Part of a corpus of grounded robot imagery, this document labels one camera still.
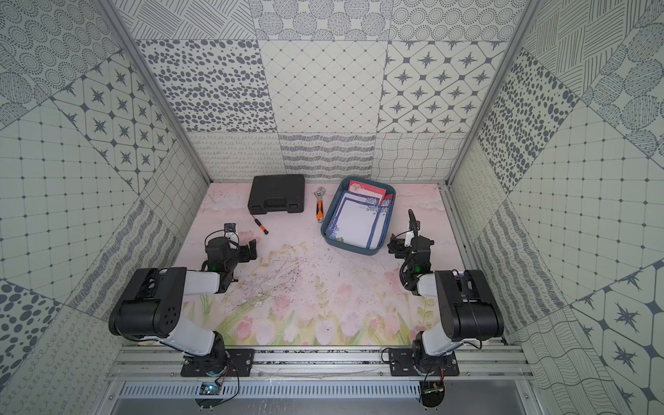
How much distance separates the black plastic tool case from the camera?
1.09 meters

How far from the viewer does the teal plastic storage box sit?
1001mm

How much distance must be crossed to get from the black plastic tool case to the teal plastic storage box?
0.46 feet
